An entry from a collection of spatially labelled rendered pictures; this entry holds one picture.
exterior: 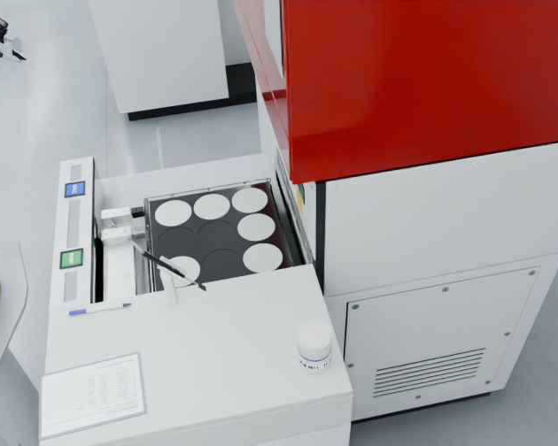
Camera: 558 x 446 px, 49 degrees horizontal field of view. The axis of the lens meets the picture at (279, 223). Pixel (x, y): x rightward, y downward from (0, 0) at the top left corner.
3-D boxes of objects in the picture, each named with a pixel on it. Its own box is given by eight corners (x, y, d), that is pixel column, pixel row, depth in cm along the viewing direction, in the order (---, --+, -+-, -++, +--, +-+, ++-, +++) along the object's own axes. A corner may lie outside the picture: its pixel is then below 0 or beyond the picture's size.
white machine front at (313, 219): (265, 115, 213) (258, 6, 184) (323, 297, 157) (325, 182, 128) (256, 117, 212) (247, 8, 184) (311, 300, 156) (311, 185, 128)
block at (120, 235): (132, 233, 167) (130, 225, 165) (133, 242, 165) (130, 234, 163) (103, 237, 166) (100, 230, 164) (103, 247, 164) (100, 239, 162)
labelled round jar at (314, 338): (326, 342, 130) (327, 316, 124) (335, 371, 126) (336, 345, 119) (294, 349, 130) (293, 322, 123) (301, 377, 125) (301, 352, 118)
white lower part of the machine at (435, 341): (420, 240, 279) (448, 87, 221) (500, 401, 223) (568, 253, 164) (269, 267, 272) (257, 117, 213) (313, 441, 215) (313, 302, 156)
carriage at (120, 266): (134, 218, 175) (131, 211, 173) (139, 320, 150) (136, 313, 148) (105, 222, 175) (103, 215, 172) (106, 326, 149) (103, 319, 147)
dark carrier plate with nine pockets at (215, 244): (267, 182, 177) (267, 181, 177) (293, 272, 154) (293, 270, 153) (149, 203, 173) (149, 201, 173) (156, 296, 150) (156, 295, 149)
